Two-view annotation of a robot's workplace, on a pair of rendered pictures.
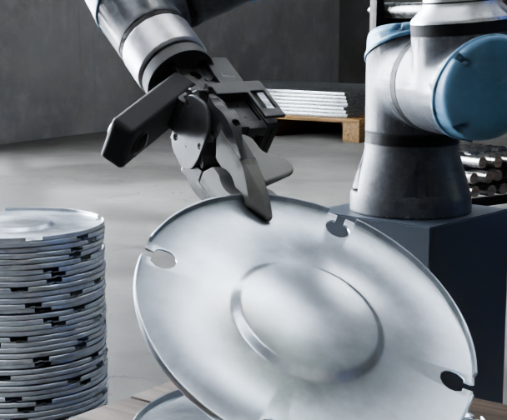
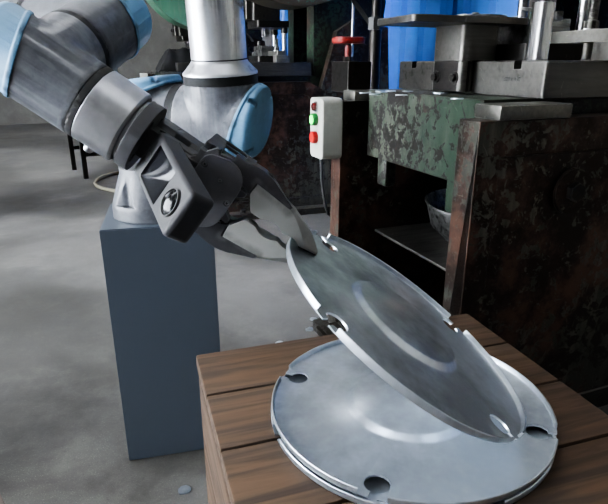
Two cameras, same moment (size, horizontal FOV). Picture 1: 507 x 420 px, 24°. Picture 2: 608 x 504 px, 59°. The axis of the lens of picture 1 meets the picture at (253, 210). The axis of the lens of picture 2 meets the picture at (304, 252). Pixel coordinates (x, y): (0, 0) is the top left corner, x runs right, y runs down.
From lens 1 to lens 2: 0.86 m
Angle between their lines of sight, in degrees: 54
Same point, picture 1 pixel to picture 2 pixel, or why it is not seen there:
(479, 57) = (259, 100)
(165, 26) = (127, 84)
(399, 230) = not seen: hidden behind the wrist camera
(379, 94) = not seen: hidden behind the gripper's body
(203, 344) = (425, 383)
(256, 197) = (308, 238)
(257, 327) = (419, 348)
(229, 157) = (272, 208)
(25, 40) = not seen: outside the picture
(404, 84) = (185, 124)
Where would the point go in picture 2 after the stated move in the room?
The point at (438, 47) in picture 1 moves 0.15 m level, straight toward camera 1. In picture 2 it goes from (228, 94) to (301, 99)
